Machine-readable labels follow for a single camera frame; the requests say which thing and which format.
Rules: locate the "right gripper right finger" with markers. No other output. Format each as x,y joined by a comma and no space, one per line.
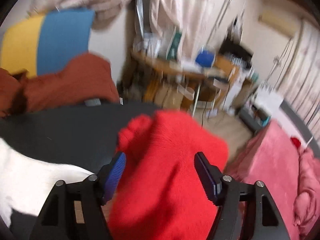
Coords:
244,211

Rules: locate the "beige patterned curtain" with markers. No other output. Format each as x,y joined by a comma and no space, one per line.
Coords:
283,35

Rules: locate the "grey yellow blue chair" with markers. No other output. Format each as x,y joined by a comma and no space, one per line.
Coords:
44,44

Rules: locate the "cluttered wooden desk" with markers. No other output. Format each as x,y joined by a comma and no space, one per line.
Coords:
155,68

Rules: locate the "white knitted sweater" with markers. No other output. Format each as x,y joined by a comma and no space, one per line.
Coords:
26,182

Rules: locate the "red fuzzy garment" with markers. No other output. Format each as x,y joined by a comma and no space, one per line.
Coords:
160,195

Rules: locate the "pink bed blanket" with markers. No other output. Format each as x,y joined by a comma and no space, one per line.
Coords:
290,173

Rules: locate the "blue round object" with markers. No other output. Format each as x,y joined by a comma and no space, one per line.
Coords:
205,58

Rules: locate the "rust quilted jacket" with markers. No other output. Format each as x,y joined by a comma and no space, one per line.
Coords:
85,77

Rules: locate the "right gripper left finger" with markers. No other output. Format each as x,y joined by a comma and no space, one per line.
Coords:
74,210

